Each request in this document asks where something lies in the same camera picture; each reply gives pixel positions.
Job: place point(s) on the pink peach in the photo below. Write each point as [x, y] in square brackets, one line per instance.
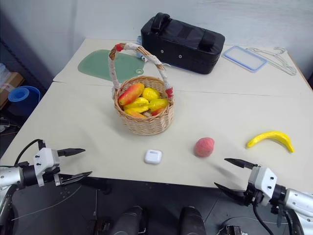
[205, 147]

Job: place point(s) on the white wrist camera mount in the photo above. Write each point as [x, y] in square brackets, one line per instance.
[265, 182]
[44, 160]

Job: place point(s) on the white earbuds case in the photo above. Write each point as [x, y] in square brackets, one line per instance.
[153, 156]

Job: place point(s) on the yellow star fruit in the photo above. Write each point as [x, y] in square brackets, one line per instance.
[137, 103]

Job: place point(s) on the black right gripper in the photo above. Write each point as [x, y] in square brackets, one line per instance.
[252, 193]

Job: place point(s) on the small blue white object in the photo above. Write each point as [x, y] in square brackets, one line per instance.
[141, 57]

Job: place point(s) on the orange yellow mango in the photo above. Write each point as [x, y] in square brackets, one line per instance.
[135, 113]

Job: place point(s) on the red-yellow mango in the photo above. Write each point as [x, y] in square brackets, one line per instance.
[158, 112]

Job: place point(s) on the red yellow mango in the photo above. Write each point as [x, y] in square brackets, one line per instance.
[131, 94]

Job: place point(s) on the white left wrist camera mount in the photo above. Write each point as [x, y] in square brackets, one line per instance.
[44, 160]

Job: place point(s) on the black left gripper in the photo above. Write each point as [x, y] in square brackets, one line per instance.
[56, 171]

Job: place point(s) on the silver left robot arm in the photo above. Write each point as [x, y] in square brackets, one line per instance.
[11, 174]

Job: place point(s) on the clear blue-rimmed container lid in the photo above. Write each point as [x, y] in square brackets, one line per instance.
[244, 58]

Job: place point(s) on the yellow banana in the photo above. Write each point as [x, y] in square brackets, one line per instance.
[274, 137]

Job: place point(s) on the cardboard box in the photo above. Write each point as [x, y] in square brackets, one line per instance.
[9, 83]

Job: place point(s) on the green cutting board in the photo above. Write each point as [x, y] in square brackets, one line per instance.
[100, 64]

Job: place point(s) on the blue rolled mat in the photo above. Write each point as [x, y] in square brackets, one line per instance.
[23, 97]

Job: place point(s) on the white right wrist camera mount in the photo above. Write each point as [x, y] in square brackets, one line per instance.
[265, 182]

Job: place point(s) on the black padded case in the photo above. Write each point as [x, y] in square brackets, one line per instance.
[182, 44]

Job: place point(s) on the yellow lemon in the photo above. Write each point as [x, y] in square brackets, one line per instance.
[158, 103]
[151, 94]

